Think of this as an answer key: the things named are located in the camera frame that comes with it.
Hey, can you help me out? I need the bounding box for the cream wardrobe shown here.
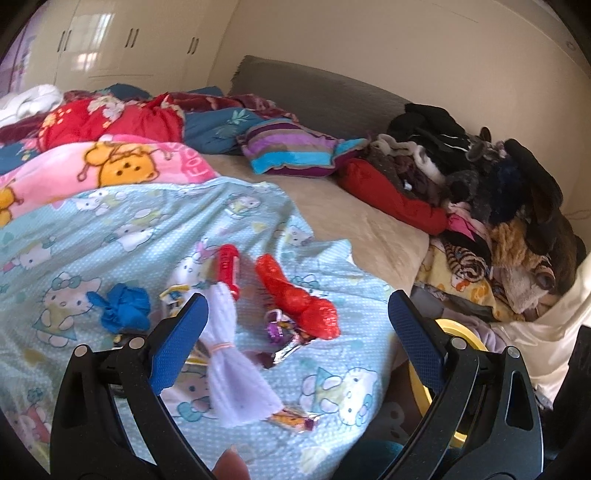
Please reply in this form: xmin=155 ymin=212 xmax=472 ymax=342
xmin=23 ymin=0 xmax=236 ymax=100

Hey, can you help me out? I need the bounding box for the pile of clothes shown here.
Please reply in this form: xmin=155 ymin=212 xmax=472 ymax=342
xmin=369 ymin=102 xmax=587 ymax=324

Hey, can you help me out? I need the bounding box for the pink glass door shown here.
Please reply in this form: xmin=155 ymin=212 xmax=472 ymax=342
xmin=0 ymin=32 xmax=33 ymax=97

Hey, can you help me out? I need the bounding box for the red candy wrapper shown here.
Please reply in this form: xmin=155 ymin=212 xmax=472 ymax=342
xmin=270 ymin=405 xmax=321 ymax=432

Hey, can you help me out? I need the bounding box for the yellow trash bin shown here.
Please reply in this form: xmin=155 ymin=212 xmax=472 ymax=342
xmin=406 ymin=318 xmax=490 ymax=449

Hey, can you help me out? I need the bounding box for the red garment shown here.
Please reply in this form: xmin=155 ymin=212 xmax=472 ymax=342
xmin=339 ymin=158 xmax=451 ymax=234

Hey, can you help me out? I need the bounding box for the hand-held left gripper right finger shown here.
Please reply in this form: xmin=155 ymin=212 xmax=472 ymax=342
xmin=383 ymin=290 xmax=543 ymax=480

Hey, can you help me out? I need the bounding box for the striped purple pillow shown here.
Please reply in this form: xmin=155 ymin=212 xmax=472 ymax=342
xmin=236 ymin=119 xmax=370 ymax=178

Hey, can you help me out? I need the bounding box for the white cloth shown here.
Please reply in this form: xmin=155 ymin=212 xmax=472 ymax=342
xmin=0 ymin=84 xmax=63 ymax=127

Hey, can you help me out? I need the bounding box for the red plastic bag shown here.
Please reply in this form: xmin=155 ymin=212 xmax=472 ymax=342
xmin=255 ymin=254 xmax=341 ymax=341

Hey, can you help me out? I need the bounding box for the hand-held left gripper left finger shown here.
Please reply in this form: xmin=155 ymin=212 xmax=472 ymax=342
xmin=50 ymin=292 xmax=218 ymax=480

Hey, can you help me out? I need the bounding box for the white foam net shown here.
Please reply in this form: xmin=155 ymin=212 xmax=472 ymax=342
xmin=210 ymin=281 xmax=284 ymax=428

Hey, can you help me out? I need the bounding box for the yellow and white packet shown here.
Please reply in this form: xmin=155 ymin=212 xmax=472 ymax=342
xmin=159 ymin=282 xmax=192 ymax=308

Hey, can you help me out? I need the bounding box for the brown chocolate wrapper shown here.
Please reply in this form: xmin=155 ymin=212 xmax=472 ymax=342
xmin=257 ymin=330 xmax=319 ymax=371

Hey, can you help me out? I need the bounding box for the person's left hand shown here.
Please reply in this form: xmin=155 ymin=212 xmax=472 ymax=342
xmin=212 ymin=445 xmax=252 ymax=480

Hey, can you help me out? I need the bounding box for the yellow cartoon blanket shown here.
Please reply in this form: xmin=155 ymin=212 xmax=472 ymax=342
xmin=416 ymin=240 xmax=509 ymax=319

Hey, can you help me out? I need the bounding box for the red plastic bottle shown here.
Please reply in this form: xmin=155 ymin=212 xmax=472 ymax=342
xmin=215 ymin=244 xmax=242 ymax=301

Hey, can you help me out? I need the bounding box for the crumpled blue glove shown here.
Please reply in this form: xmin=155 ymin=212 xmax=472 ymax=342
xmin=88 ymin=283 xmax=152 ymax=333

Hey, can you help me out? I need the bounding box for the grey headboard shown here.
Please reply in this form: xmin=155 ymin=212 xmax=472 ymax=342
xmin=229 ymin=55 xmax=414 ymax=139

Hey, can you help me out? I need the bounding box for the purple snack wrapper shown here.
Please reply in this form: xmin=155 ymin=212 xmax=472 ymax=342
xmin=264 ymin=308 xmax=301 ymax=344

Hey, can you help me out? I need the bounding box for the blue floral quilt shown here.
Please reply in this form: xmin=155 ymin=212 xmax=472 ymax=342
xmin=182 ymin=108 xmax=269 ymax=155

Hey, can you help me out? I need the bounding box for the white sheet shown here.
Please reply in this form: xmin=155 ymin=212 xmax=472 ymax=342
xmin=489 ymin=277 xmax=591 ymax=411

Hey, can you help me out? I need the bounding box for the red floral quilt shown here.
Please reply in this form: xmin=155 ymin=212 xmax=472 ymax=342
xmin=39 ymin=92 xmax=185 ymax=151

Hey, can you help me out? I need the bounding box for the beige bed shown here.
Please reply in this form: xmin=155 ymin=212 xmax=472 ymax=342
xmin=203 ymin=152 xmax=432 ymax=287

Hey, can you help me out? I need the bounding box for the blue cat-print blanket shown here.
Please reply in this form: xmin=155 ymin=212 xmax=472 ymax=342
xmin=0 ymin=178 xmax=402 ymax=480

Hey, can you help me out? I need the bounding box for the dark red blanket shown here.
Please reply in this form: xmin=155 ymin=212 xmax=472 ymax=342
xmin=171 ymin=92 xmax=298 ymax=123

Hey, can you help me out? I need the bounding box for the pink bear-print blanket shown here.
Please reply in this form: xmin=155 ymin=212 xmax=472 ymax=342
xmin=0 ymin=134 xmax=222 ymax=229

